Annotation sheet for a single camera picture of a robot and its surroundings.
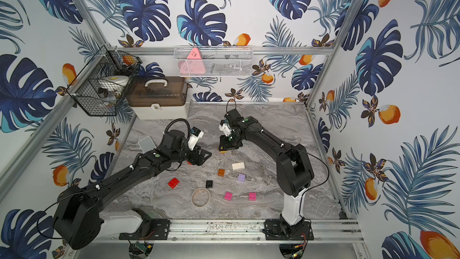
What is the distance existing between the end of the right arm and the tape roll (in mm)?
224

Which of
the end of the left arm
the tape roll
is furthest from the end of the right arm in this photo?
the tape roll

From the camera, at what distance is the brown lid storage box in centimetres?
102

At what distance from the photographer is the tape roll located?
0.83 metres

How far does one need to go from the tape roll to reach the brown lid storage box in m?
0.47
